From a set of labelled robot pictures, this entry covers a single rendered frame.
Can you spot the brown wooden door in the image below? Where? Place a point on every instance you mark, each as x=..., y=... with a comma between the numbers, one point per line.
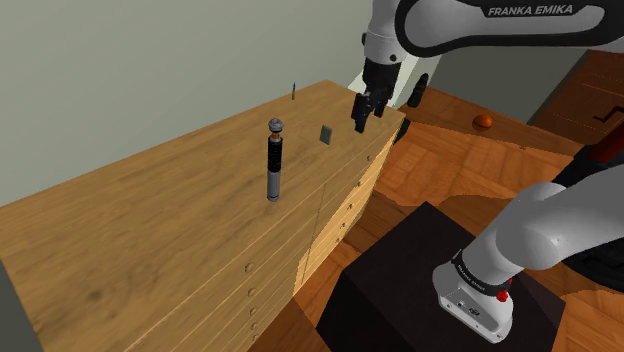
x=585, y=97

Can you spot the small grey flat card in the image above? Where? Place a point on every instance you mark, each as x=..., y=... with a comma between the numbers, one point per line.
x=326, y=135

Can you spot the dark robot stand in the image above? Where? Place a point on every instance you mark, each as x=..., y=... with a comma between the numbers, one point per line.
x=390, y=273

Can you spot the wooden chest of drawers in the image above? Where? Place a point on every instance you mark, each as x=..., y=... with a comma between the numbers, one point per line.
x=146, y=219

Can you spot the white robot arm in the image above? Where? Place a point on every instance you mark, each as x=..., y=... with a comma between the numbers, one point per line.
x=560, y=219

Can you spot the thin dark pen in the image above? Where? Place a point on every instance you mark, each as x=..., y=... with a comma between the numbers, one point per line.
x=293, y=91

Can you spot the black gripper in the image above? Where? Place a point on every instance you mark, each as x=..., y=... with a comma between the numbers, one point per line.
x=381, y=75

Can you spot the orange ball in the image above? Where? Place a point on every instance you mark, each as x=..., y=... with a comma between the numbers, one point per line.
x=482, y=123

